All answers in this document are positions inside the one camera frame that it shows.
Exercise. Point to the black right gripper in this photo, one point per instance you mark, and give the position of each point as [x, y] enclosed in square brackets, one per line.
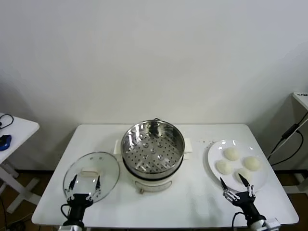
[244, 199]

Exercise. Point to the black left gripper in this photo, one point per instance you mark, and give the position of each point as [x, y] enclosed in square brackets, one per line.
[78, 199]

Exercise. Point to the white steamed baozi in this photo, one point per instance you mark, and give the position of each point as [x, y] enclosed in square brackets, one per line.
[224, 166]
[252, 163]
[231, 153]
[247, 173]

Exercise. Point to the round glass pot lid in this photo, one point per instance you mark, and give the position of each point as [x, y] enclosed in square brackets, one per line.
[106, 168]

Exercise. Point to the stainless steel steamer basket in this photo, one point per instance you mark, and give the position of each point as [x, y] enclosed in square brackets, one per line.
[154, 149]

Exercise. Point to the round white plate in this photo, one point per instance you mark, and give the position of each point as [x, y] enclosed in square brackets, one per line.
[240, 146]

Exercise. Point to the white electric cooker pot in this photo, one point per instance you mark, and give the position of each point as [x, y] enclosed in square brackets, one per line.
[149, 185]

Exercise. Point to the white side table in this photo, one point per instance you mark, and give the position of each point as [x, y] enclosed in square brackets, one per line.
[21, 127]

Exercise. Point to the blue handheld device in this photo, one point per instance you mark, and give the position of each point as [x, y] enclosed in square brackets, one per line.
[4, 142]

